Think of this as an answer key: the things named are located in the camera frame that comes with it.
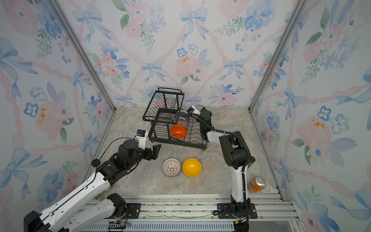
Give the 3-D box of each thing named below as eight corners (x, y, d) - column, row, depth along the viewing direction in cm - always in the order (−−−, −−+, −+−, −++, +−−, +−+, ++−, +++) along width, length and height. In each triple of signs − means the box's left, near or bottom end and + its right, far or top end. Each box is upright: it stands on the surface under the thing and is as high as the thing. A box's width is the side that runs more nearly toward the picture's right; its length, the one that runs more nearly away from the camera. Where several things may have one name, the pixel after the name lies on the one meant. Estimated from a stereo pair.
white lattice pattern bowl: (160, 171, 89) (159, 168, 85) (170, 158, 94) (169, 155, 91) (174, 180, 85) (173, 177, 82) (183, 166, 91) (183, 163, 87)
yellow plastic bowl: (182, 178, 87) (182, 174, 82) (182, 162, 93) (182, 158, 89) (200, 178, 87) (201, 174, 82) (200, 162, 93) (200, 158, 89)
